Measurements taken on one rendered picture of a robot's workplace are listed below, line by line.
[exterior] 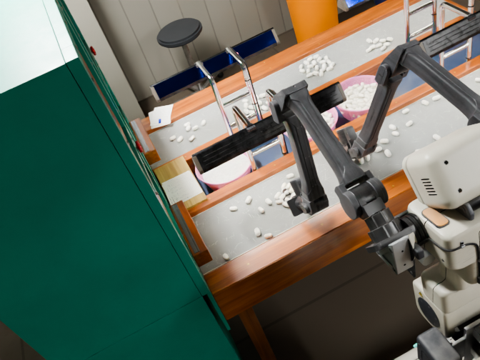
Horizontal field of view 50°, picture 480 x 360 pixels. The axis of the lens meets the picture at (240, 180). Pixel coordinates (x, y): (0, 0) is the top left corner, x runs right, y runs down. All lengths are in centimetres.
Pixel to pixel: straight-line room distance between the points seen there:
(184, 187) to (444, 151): 128
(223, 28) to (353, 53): 179
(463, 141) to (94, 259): 102
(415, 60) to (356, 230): 70
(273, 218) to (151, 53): 249
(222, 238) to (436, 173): 103
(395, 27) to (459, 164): 176
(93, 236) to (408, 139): 136
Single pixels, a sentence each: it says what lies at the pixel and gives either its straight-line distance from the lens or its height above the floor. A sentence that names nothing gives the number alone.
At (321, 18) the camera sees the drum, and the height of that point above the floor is 29.
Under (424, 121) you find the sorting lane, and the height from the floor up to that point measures 74.
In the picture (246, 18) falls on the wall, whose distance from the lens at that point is 443.
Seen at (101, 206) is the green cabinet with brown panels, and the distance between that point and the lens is 141.
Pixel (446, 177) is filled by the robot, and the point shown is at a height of 135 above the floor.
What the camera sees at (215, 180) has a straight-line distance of 230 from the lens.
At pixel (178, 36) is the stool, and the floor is 62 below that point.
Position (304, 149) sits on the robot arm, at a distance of 160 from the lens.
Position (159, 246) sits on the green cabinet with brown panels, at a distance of 156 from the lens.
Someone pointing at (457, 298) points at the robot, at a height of 87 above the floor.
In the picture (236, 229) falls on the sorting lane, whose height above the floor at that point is 74.
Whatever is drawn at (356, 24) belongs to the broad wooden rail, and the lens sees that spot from 300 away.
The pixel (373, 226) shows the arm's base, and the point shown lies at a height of 122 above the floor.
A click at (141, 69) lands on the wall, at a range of 429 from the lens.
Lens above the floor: 228
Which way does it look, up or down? 43 degrees down
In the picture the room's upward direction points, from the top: 21 degrees counter-clockwise
